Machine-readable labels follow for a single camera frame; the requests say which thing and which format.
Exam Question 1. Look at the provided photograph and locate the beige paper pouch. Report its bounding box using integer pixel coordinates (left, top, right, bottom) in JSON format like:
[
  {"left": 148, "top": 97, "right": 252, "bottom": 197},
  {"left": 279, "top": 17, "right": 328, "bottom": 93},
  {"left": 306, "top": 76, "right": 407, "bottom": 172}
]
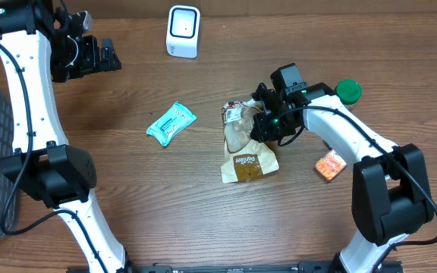
[{"left": 221, "top": 99, "right": 279, "bottom": 184}]

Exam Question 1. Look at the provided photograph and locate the orange Kleenex tissue pack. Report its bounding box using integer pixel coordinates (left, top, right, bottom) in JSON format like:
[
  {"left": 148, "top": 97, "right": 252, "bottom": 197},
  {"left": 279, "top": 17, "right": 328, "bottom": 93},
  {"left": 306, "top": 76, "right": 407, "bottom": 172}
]
[{"left": 315, "top": 149, "right": 347, "bottom": 183}]

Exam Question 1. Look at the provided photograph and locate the green lid jar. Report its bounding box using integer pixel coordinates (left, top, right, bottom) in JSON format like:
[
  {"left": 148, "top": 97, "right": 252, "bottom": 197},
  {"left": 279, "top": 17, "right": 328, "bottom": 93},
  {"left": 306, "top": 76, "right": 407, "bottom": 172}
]
[{"left": 335, "top": 79, "right": 362, "bottom": 105}]

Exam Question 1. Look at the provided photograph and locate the teal wet wipes pack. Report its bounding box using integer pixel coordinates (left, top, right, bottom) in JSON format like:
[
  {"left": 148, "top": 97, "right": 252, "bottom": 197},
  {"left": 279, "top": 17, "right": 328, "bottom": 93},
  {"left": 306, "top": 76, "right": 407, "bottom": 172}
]
[{"left": 146, "top": 102, "right": 196, "bottom": 147}]

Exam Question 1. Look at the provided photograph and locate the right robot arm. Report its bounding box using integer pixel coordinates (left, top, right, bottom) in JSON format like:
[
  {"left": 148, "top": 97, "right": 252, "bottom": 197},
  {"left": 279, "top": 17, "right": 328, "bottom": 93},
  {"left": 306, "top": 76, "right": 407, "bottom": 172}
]
[{"left": 250, "top": 63, "right": 437, "bottom": 272}]

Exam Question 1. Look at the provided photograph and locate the white barcode scanner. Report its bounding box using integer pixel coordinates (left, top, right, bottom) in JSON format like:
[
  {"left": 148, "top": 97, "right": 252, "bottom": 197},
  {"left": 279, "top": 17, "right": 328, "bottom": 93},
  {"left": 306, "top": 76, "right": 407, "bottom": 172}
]
[{"left": 165, "top": 5, "right": 201, "bottom": 58}]

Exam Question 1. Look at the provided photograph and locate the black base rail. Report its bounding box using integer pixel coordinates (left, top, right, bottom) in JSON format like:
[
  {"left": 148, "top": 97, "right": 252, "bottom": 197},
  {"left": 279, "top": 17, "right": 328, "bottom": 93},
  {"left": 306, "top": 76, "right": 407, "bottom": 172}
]
[{"left": 66, "top": 260, "right": 405, "bottom": 273}]

